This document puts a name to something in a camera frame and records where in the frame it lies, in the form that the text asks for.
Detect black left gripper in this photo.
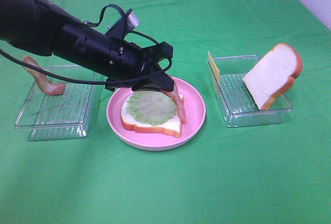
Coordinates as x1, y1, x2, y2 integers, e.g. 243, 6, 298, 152
52, 24, 174, 92

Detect bacon strip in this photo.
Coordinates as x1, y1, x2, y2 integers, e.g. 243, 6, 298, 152
162, 83, 186, 123
24, 67, 66, 96

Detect green lettuce leaf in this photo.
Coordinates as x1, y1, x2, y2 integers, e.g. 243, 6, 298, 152
123, 91, 177, 126

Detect bread slice from tray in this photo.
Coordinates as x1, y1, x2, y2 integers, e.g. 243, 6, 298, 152
121, 97, 182, 138

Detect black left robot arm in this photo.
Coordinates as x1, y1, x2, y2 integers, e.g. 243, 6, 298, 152
1, 0, 174, 92

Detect yellow cheese slice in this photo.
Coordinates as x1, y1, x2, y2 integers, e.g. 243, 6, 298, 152
208, 51, 220, 85

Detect pink round plate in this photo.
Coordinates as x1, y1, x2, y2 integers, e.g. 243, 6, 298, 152
106, 78, 206, 151

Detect right clear plastic tray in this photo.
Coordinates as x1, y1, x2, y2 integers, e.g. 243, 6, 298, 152
207, 55, 293, 128

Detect clear plastic tray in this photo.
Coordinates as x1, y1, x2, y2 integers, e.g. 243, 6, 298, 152
207, 55, 293, 128
13, 64, 99, 142

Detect left clear plastic tray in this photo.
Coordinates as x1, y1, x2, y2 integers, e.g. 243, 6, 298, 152
13, 64, 99, 142

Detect bread slice in right tray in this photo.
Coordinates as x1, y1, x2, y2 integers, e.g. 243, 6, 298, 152
243, 43, 303, 111

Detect green tablecloth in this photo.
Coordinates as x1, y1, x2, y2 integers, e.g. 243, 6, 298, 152
1, 0, 330, 223

